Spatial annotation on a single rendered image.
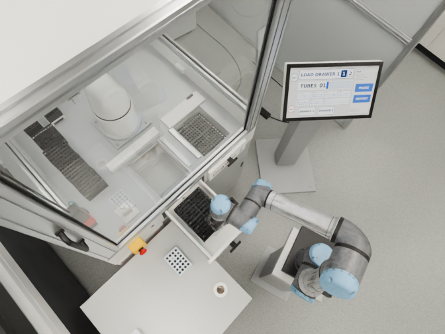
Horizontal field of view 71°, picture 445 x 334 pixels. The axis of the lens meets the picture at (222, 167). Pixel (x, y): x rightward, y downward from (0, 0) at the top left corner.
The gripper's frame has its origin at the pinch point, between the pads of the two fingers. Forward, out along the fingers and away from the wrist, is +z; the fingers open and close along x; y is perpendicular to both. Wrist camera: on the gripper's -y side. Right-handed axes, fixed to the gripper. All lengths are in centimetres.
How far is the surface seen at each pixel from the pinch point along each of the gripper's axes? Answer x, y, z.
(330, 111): 1, -86, -2
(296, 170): 5, -93, 94
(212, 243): 4.3, 8.8, 13.8
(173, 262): -3.6, 29.3, 17.9
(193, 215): -12.1, 6.9, 7.5
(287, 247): 33.4, -18.7, 21.3
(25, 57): -35, 23, -99
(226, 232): 5.3, -0.3, 13.8
